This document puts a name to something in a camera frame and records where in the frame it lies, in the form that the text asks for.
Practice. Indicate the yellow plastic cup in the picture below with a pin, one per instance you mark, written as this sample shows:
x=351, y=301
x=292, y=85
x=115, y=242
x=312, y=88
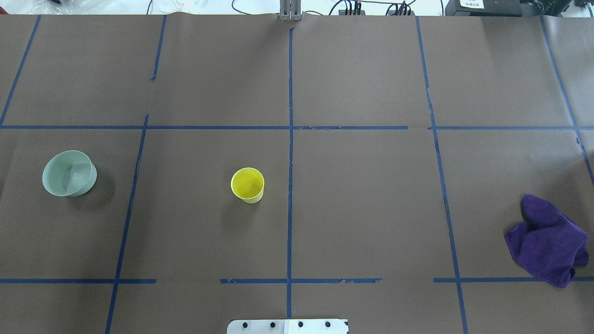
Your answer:
x=248, y=184

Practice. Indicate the pale green bowl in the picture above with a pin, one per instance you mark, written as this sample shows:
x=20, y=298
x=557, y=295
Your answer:
x=69, y=174

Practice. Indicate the purple cloth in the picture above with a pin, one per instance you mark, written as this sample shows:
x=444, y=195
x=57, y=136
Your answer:
x=547, y=244

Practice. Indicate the black computer box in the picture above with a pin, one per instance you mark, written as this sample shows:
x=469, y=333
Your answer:
x=494, y=8

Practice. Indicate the grey aluminium profile post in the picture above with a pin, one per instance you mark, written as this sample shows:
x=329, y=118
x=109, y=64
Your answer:
x=290, y=10

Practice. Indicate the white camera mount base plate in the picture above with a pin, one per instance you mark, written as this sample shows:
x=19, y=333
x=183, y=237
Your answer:
x=288, y=326

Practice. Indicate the black usb hub with cables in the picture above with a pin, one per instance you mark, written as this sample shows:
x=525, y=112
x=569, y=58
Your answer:
x=351, y=8

